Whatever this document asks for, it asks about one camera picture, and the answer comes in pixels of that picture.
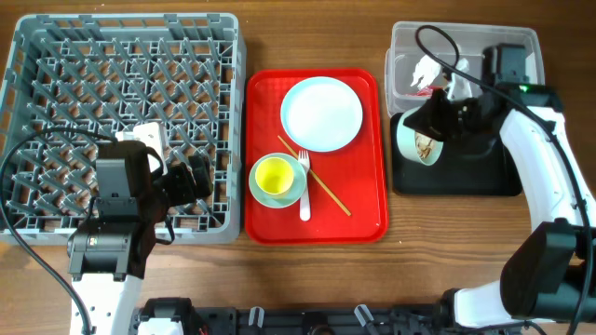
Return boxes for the red snack wrapper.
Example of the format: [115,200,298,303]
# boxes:
[406,86,443,98]

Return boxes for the rice food scraps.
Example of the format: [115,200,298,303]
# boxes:
[414,132,437,160]

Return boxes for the green bowl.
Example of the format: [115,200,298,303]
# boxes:
[396,108,443,166]

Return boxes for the white napkin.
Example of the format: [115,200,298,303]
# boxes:
[411,56,441,90]

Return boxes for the yellow plastic cup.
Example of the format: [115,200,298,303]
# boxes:
[255,157,294,196]

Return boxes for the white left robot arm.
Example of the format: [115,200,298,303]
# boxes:
[67,141,213,334]

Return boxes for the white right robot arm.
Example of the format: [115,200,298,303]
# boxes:
[392,83,595,333]

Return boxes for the grey dishwasher rack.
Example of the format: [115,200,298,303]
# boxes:
[1,13,246,246]

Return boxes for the black plastic tray bin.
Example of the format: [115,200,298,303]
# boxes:
[390,114,522,196]

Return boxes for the clear plastic bin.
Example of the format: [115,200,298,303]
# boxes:
[385,21,545,116]

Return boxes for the light blue saucer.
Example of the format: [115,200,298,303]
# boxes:
[249,153,306,208]

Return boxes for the wooden chopstick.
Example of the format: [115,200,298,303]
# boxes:
[277,135,352,216]

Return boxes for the white plastic fork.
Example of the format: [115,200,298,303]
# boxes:
[298,150,311,221]

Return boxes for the red plastic tray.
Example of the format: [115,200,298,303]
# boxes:
[244,68,388,246]

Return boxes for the light blue plate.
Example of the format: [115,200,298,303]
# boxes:
[279,76,363,153]

